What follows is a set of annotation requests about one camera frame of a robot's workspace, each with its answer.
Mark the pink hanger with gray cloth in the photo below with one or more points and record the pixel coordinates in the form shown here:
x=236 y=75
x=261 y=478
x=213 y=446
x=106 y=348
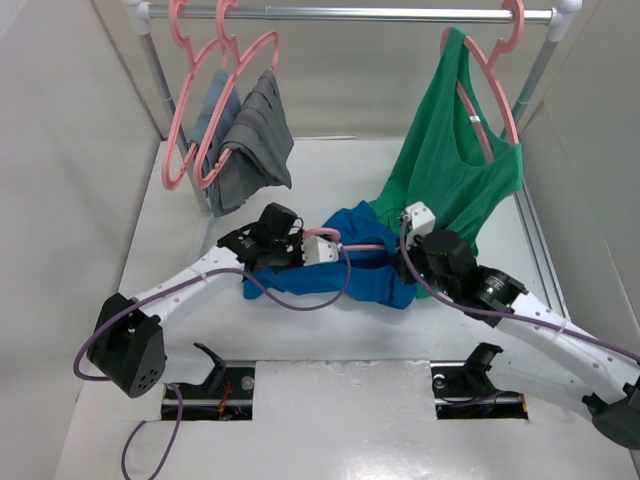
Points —
x=228 y=104

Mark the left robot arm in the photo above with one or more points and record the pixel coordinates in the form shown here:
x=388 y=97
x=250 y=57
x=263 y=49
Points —
x=129 y=343

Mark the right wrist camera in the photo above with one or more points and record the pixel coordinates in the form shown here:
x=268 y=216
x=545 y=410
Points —
x=420 y=222

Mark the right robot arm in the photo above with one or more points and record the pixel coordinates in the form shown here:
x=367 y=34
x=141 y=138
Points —
x=544 y=355

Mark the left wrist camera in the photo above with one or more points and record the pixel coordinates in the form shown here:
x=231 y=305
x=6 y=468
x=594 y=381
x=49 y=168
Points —
x=318 y=250

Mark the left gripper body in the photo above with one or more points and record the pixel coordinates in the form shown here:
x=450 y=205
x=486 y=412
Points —
x=287 y=253

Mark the pink hanger with green shirt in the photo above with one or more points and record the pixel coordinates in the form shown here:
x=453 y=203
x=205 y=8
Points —
x=487 y=65

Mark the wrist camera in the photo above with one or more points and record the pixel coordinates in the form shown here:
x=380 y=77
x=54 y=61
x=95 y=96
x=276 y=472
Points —
x=318 y=250
x=420 y=222

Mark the metal clothes rack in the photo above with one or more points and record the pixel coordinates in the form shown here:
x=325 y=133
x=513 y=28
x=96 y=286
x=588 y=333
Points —
x=331 y=58

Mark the gray pleated cloth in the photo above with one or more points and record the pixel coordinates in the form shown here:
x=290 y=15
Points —
x=260 y=143

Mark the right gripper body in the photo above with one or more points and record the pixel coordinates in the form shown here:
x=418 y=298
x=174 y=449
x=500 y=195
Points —
x=419 y=260

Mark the blue t shirt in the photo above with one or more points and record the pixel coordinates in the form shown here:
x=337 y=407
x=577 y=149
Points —
x=367 y=276

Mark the green t shirt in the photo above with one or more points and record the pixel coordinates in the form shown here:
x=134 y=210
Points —
x=451 y=161

